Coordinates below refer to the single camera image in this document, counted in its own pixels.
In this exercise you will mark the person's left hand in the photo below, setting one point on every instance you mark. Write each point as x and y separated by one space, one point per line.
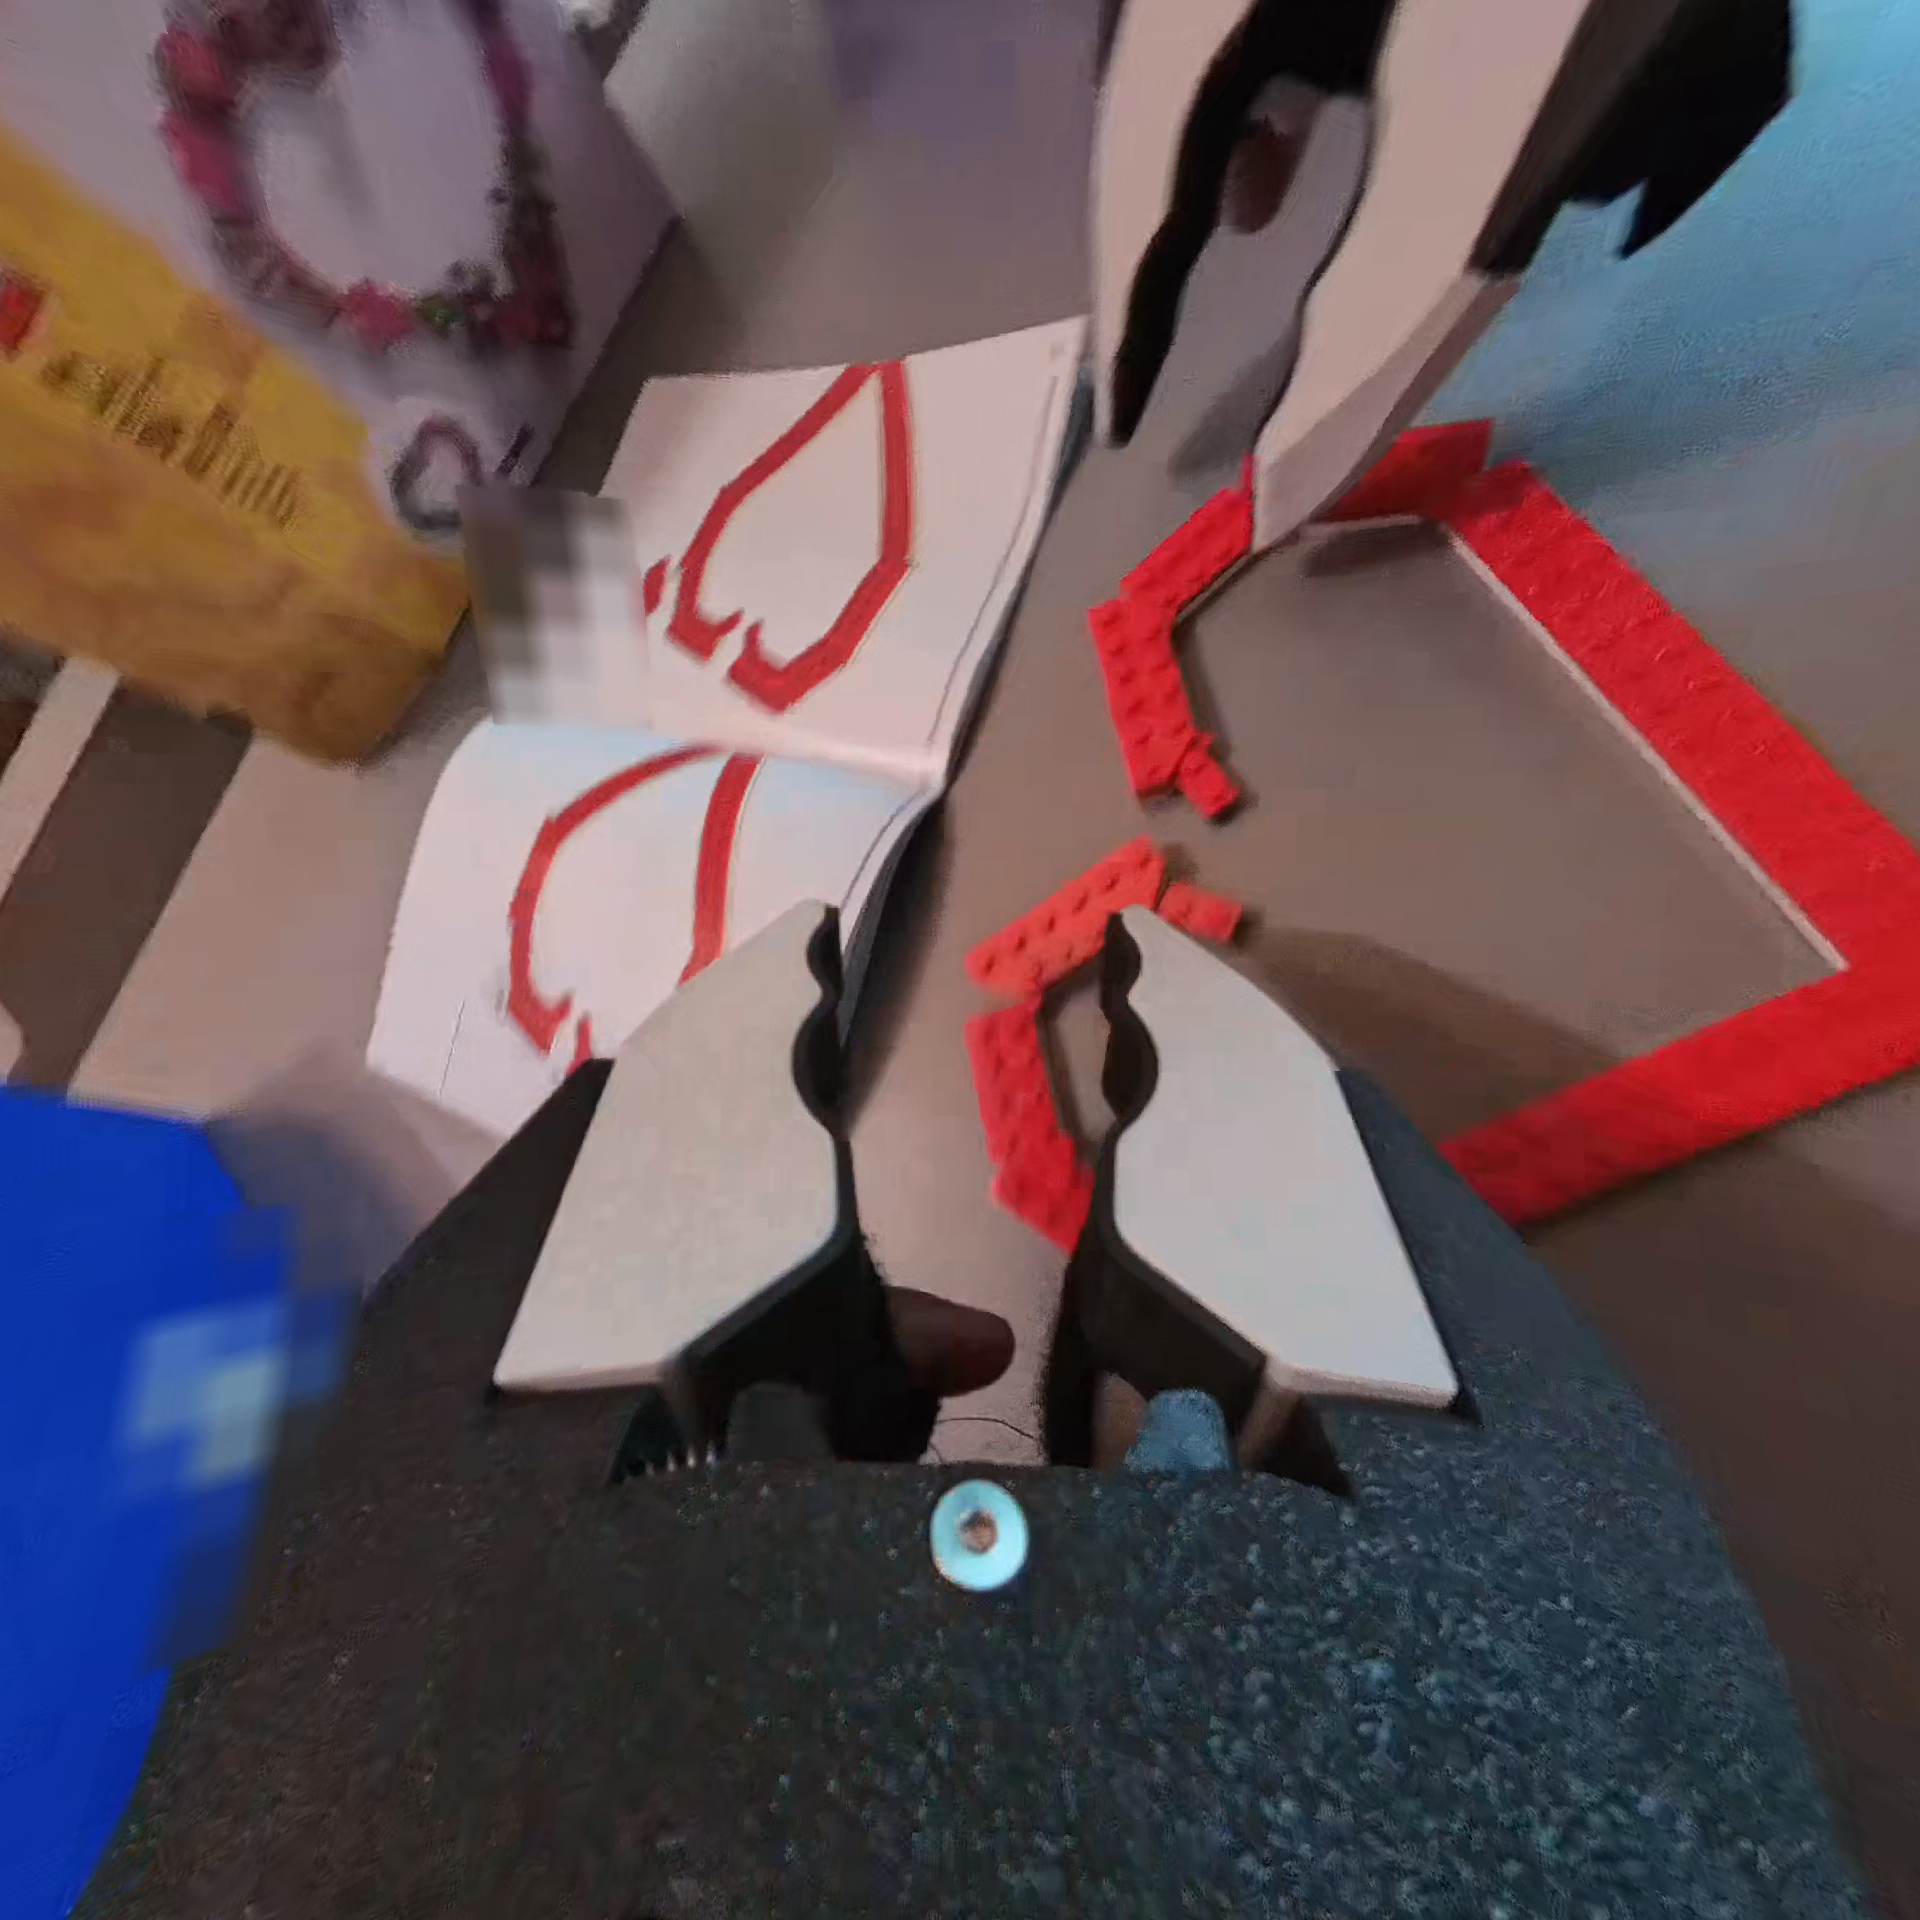
943 1343

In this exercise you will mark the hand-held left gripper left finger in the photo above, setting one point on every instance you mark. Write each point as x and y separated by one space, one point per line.
706 1187

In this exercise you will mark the blue box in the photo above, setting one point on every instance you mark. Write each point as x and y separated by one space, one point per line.
91 1200

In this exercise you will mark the open instruction booklet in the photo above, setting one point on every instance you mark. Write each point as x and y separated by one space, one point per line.
960 494

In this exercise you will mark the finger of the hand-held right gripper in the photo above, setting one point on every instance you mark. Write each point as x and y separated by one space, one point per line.
1423 225
1139 196

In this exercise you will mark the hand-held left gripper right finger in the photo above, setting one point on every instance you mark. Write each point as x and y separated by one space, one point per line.
1260 1187

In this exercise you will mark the small red brick arc piece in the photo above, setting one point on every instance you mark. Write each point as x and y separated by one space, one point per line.
1050 930

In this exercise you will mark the yellow and white toy box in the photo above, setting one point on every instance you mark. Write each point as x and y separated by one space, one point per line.
226 572

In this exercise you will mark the large red brick heart frame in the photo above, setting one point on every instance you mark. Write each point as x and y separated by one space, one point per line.
1725 781

